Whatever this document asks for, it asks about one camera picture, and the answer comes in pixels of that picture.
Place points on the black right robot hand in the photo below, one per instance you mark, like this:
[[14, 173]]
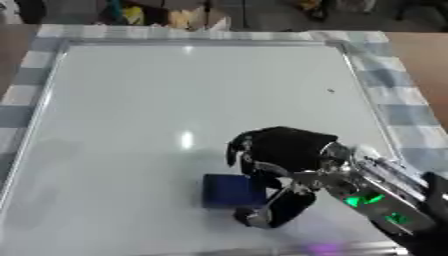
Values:
[[286, 148]]

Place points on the blue whiteboard eraser brush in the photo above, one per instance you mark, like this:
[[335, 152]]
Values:
[[230, 191]]

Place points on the cardboard box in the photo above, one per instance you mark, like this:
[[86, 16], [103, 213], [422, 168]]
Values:
[[192, 18]]

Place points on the whiteboard with silver frame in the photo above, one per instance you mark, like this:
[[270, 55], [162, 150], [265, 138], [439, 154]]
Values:
[[175, 133]]

